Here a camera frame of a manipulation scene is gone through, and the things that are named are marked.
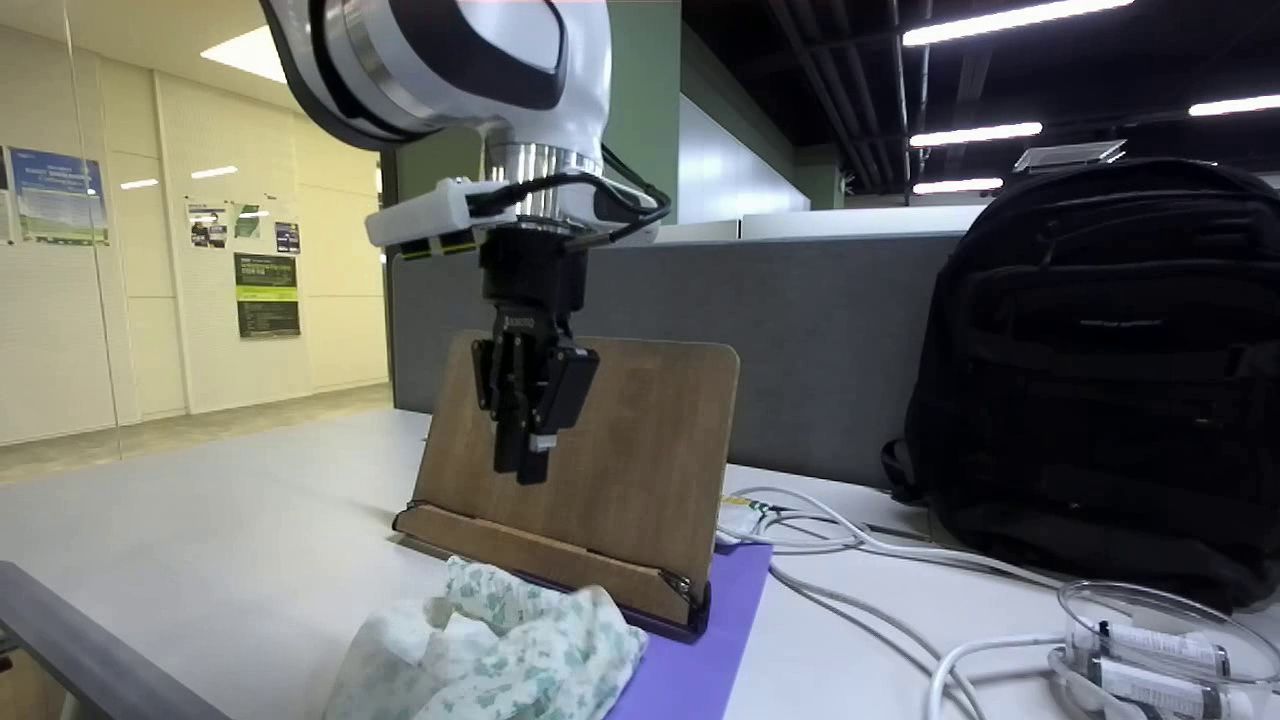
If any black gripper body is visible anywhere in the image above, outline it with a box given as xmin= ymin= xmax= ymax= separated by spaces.
xmin=477 ymin=219 xmax=594 ymax=352

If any white cloth with green flowers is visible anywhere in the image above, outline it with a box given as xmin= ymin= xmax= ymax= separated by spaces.
xmin=314 ymin=552 xmax=650 ymax=720

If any wooden book stand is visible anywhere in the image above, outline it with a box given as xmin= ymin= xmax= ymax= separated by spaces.
xmin=389 ymin=326 xmax=744 ymax=640

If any green pillar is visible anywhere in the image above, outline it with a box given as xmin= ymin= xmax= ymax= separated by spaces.
xmin=605 ymin=0 xmax=687 ymax=227

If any grey partition panel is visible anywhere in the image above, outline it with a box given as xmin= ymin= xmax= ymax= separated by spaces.
xmin=383 ymin=230 xmax=966 ymax=490

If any black page clip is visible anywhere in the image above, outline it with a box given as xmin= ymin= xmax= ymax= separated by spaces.
xmin=662 ymin=569 xmax=714 ymax=640

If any purple mat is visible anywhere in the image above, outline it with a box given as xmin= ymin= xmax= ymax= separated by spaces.
xmin=605 ymin=536 xmax=776 ymax=720

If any square ceiling light panel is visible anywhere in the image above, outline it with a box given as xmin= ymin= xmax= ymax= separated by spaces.
xmin=194 ymin=23 xmax=292 ymax=86

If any long ceiling light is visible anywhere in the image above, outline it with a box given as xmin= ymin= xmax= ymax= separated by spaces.
xmin=899 ymin=0 xmax=1138 ymax=51
xmin=909 ymin=172 xmax=1008 ymax=199
xmin=909 ymin=117 xmax=1046 ymax=152
xmin=1185 ymin=86 xmax=1280 ymax=125

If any black backpack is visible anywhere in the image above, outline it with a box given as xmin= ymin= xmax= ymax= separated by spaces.
xmin=877 ymin=120 xmax=1280 ymax=611

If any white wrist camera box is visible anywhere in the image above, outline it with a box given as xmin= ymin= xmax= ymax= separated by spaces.
xmin=364 ymin=172 xmax=672 ymax=261

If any black camera cable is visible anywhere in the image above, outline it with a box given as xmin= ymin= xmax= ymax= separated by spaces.
xmin=463 ymin=141 xmax=674 ymax=250

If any green and black wall poster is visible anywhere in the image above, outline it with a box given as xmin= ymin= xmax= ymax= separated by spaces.
xmin=230 ymin=248 xmax=307 ymax=344

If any long white cable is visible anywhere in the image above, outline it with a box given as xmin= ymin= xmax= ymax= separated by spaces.
xmin=714 ymin=485 xmax=1073 ymax=720

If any blue wall poster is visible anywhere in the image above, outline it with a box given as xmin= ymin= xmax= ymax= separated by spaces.
xmin=2 ymin=142 xmax=116 ymax=250

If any looped white cable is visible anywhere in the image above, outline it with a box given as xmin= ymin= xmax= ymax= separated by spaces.
xmin=924 ymin=571 xmax=1280 ymax=720

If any white cable connector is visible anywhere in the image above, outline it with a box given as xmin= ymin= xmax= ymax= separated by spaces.
xmin=1073 ymin=614 xmax=1236 ymax=674
xmin=1050 ymin=652 xmax=1280 ymax=720

